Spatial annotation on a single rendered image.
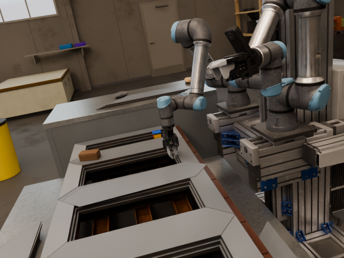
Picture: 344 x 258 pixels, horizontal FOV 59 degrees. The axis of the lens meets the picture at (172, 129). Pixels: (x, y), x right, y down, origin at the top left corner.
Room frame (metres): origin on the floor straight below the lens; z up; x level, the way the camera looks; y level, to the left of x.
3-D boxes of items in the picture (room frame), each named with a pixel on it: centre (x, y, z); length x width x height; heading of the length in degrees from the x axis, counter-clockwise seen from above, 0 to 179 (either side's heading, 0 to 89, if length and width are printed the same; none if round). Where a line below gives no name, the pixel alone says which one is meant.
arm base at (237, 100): (1.85, -0.44, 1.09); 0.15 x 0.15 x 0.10
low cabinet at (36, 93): (7.86, 3.27, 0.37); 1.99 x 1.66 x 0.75; 10
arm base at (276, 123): (1.36, -0.53, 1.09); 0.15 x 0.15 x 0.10
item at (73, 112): (2.49, 0.30, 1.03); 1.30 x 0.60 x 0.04; 98
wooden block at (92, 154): (1.77, 0.53, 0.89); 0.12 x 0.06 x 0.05; 81
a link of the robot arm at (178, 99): (1.63, -0.06, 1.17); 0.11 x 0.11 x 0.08; 46
